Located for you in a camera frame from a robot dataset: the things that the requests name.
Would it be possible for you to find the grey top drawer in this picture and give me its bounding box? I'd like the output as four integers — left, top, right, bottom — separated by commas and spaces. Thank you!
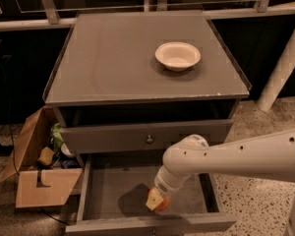
61, 119, 233, 153

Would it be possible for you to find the green packet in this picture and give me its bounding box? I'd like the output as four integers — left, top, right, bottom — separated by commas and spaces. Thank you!
50, 123, 64, 151

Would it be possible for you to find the round metal drawer knob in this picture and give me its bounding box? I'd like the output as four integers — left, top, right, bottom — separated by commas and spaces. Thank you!
146, 135, 154, 144

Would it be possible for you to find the red apple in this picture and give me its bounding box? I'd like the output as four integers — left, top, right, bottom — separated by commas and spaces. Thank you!
147, 186, 172, 212

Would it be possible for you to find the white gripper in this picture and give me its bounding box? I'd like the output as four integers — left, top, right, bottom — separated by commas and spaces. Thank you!
145, 165, 191, 212

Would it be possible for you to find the grey open middle drawer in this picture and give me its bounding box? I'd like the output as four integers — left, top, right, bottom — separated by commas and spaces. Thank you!
66, 150, 236, 236

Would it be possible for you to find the white cup in box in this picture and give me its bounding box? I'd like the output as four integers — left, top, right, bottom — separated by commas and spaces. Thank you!
61, 144, 75, 158

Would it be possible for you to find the white slanted pole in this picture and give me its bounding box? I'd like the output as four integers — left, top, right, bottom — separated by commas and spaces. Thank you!
257, 29, 295, 112

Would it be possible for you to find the yellow sponge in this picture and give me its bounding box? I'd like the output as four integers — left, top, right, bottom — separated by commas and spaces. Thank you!
37, 147, 55, 166

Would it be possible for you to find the grey drawer cabinet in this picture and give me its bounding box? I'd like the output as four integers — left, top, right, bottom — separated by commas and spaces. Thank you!
42, 10, 252, 236

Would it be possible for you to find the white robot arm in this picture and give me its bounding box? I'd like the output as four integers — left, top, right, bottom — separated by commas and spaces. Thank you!
147, 129, 295, 210

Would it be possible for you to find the white bowl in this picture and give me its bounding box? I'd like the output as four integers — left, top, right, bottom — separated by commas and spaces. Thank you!
154, 42, 201, 72

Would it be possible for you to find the brown cardboard box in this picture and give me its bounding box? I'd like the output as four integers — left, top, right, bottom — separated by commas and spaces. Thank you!
1, 107, 83, 208

